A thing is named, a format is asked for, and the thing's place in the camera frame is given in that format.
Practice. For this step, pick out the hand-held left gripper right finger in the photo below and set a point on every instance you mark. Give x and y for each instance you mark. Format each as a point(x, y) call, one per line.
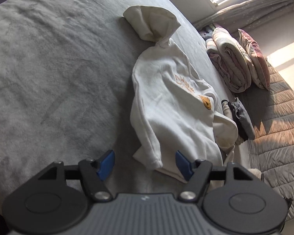
point(182, 164)

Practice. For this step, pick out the pink pillow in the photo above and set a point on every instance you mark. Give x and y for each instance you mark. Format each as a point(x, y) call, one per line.
point(257, 61)

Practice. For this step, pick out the folded pink beige quilt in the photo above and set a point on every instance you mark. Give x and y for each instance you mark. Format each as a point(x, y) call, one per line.
point(230, 61)

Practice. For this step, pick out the folded grey sweater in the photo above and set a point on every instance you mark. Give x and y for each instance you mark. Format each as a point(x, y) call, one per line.
point(245, 120)

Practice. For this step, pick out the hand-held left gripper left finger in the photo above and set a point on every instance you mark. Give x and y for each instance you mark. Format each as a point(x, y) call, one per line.
point(107, 162)

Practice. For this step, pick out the grey patterned curtain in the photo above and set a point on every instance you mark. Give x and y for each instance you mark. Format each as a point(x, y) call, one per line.
point(254, 7)

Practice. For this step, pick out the grey bed blanket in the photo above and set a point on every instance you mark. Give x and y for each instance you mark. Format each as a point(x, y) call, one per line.
point(51, 66)

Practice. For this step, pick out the white plush toy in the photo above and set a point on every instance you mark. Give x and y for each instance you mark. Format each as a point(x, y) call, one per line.
point(256, 173)

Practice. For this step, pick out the grey quilted bedspread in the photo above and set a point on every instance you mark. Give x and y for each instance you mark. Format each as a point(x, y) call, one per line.
point(279, 139)

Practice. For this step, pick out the cream printed hoodie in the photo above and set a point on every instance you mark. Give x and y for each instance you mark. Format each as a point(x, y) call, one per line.
point(166, 107)

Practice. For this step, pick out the folded black garment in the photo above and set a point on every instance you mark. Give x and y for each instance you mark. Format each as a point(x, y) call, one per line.
point(237, 124)

